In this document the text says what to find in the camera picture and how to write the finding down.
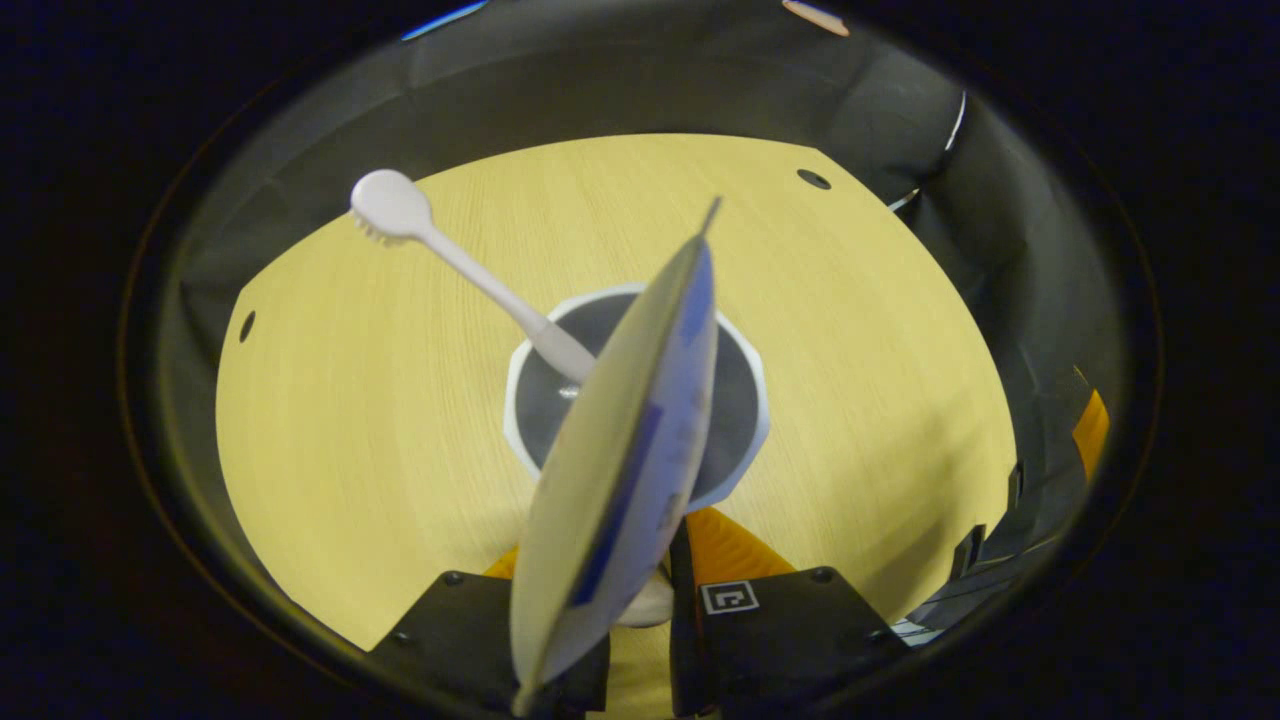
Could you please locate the wooden desktop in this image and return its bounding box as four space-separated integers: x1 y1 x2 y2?
215 133 1019 719

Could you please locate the white toothpaste tube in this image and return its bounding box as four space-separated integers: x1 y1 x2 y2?
509 196 722 718

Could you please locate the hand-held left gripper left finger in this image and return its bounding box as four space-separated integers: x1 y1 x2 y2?
370 545 611 716

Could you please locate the white cable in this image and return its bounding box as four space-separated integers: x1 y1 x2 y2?
888 90 969 213

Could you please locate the white cup with wooden handle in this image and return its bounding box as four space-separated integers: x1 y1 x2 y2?
503 283 772 514

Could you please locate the white toothbrush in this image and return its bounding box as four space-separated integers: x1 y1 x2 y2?
349 168 599 386

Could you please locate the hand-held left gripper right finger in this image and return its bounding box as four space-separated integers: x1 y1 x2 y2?
667 506 912 718

